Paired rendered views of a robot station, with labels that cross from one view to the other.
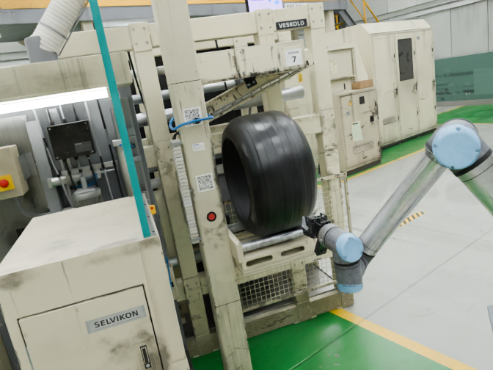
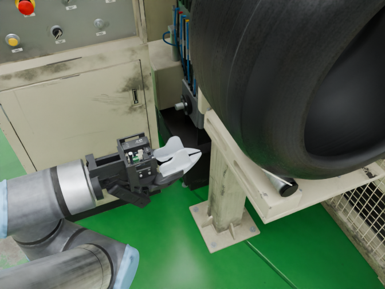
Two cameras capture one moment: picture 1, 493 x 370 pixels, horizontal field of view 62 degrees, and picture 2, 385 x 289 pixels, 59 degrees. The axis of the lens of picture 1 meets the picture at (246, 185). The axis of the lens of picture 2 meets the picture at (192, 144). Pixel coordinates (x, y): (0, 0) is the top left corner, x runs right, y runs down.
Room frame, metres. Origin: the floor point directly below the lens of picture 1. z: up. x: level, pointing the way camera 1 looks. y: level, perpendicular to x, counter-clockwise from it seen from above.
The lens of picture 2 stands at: (1.56, -0.65, 1.51)
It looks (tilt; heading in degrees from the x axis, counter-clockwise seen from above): 47 degrees down; 83
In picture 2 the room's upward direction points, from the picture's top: straight up
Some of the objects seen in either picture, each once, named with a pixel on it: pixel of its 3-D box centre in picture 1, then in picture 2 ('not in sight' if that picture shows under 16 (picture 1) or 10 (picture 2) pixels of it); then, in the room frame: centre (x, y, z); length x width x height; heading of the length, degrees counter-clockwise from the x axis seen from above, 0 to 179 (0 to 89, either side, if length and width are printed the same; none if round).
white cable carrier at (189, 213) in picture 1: (185, 191); not in sight; (1.77, 0.27, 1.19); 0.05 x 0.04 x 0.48; 16
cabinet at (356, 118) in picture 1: (348, 131); not in sight; (6.49, -1.75, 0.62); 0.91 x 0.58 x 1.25; 124
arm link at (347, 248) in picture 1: (343, 244); (28, 202); (1.32, -0.30, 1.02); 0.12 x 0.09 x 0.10; 16
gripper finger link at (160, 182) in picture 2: not in sight; (160, 176); (1.55, -0.26, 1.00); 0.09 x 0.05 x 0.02; 16
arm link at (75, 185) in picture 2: (330, 236); (78, 184); (1.40, -0.27, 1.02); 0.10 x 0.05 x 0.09; 106
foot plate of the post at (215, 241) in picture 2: not in sight; (223, 218); (1.82, 0.20, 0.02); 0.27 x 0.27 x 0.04; 16
